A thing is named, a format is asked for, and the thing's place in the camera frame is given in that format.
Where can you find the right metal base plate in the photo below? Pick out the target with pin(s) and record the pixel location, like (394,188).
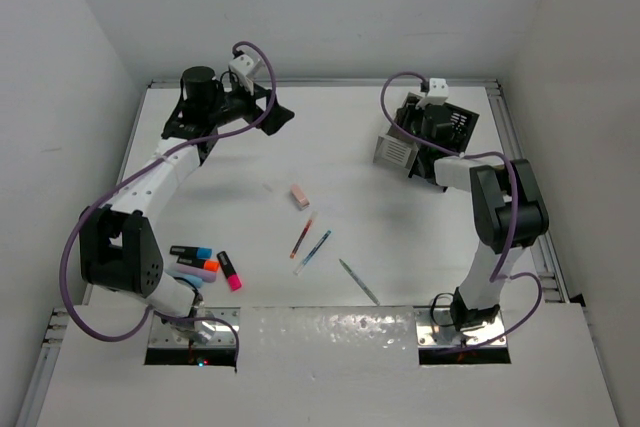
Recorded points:
(434,330)

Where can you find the pink eraser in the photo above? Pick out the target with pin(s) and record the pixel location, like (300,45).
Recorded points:
(299,197)

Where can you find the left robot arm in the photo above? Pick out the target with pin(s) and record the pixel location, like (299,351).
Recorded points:
(118,248)

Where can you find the purple highlighter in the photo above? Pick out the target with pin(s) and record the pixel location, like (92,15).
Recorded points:
(203,274)

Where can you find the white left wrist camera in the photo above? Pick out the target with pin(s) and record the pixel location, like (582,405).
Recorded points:
(245,68)

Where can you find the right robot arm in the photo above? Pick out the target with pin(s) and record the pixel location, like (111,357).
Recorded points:
(509,212)

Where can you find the pink highlighter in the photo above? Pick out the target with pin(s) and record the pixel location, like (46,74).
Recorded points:
(229,271)

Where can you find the metal base plate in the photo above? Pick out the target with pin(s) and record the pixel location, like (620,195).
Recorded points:
(434,330)
(215,332)

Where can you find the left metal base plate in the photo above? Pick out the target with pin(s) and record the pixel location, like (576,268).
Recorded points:
(215,332)

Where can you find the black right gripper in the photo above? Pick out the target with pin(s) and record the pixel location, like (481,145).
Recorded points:
(409,112)

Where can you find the red ink pen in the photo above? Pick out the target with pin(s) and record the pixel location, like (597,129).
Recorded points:
(303,234)

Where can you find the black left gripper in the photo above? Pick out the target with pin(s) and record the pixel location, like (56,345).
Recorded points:
(276,115)

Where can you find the blue ink pen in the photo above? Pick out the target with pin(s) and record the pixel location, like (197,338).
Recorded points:
(312,253)

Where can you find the black slotted organizer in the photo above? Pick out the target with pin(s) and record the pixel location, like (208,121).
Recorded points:
(464,123)

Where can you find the green pen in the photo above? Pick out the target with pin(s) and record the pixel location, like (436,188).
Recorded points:
(360,283)

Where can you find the blue capped highlighter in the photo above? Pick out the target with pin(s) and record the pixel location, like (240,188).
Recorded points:
(191,252)

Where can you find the orange capped highlighter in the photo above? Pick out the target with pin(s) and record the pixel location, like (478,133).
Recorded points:
(204,264)

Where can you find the white slotted organizer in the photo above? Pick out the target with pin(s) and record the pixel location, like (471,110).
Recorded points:
(392,147)

